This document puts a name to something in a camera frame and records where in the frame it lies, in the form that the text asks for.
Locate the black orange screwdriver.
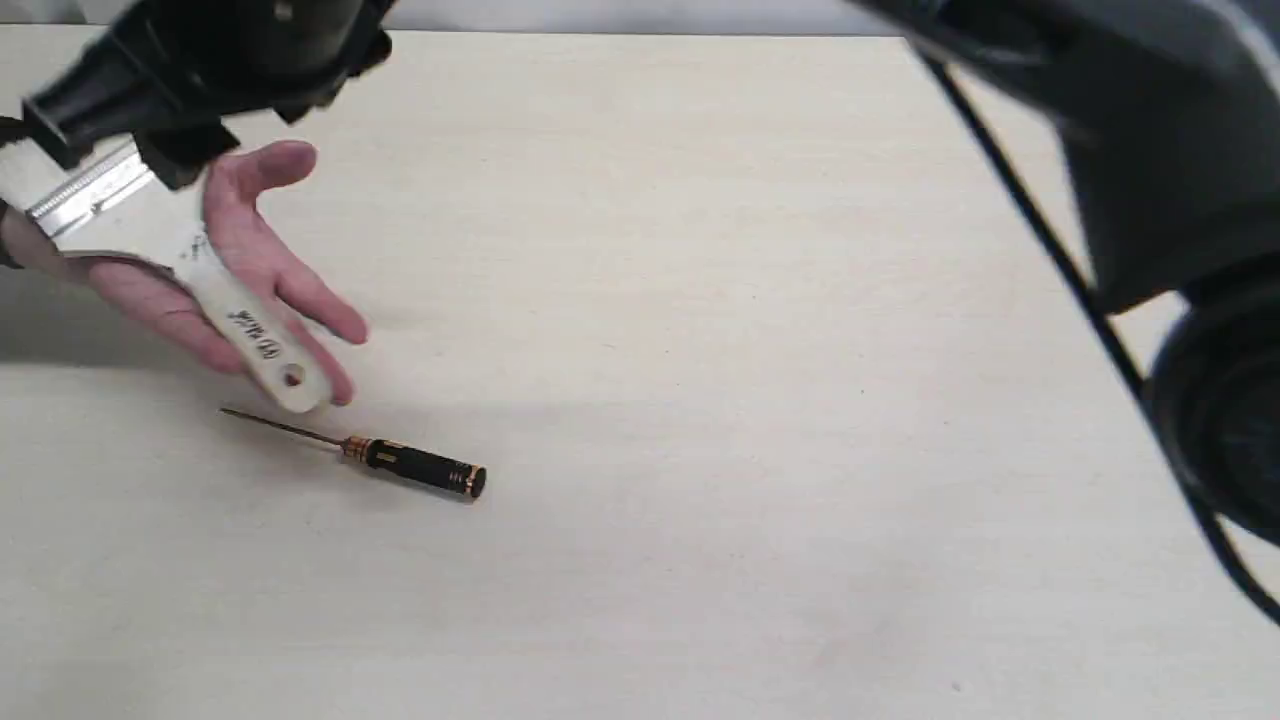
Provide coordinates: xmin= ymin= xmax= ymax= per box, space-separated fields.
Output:
xmin=220 ymin=407 xmax=488 ymax=502

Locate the person's bare hand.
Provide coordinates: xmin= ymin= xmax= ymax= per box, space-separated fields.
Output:
xmin=3 ymin=140 xmax=370 ymax=406

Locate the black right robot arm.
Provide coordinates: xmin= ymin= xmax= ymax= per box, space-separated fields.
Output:
xmin=863 ymin=1 xmax=1279 ymax=543

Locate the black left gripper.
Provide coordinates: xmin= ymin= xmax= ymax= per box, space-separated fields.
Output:
xmin=20 ymin=1 xmax=393 ymax=191

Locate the black cable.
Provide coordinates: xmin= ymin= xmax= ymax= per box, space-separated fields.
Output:
xmin=920 ymin=55 xmax=1280 ymax=626

